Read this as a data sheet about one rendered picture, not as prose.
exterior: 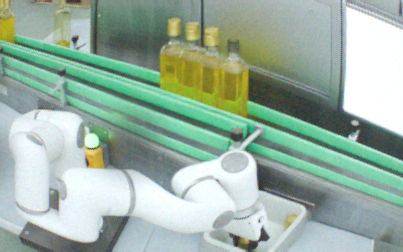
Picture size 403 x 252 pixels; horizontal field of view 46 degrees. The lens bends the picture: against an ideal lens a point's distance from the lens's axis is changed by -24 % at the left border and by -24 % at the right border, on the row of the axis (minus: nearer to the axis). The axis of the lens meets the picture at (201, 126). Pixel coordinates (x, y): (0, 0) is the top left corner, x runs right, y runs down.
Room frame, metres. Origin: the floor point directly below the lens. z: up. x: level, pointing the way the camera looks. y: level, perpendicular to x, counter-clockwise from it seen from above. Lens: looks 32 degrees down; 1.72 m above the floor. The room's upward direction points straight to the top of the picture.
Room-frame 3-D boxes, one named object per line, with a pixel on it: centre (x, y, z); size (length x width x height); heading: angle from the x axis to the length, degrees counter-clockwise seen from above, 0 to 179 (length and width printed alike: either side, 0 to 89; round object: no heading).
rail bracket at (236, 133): (1.14, -0.09, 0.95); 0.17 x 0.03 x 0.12; 145
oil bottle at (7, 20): (1.94, 0.84, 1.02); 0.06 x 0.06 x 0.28; 55
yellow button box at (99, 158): (1.33, 0.30, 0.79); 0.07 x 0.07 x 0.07; 55
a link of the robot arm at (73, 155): (1.06, 0.32, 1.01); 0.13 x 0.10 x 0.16; 78
